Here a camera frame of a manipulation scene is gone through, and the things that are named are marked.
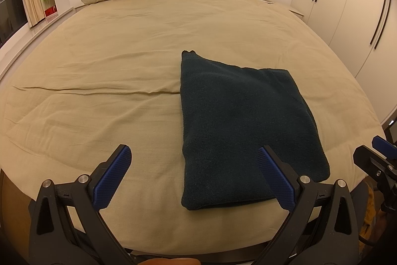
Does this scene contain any dark window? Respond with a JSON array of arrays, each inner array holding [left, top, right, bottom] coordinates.
[[0, 0, 28, 45]]

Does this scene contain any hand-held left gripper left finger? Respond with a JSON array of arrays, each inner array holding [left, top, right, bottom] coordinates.
[[28, 144, 143, 265]]

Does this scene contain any white wardrobe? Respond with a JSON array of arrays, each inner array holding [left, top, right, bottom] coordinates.
[[288, 0, 397, 126]]

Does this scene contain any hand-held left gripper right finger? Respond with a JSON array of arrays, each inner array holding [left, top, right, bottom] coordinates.
[[256, 145, 362, 265]]

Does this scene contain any dark green sweater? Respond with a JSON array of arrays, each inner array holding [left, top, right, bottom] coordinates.
[[180, 49, 331, 211]]

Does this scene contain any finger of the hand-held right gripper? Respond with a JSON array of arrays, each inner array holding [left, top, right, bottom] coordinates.
[[353, 145, 397, 183], [372, 135, 397, 160]]

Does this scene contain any white window ledge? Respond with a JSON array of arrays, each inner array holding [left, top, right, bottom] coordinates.
[[0, 6, 75, 76]]

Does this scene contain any beige bed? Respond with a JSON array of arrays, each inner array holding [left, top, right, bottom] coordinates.
[[0, 0, 387, 253]]

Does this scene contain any yellow cloth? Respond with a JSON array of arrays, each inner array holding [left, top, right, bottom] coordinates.
[[361, 187, 377, 234]]

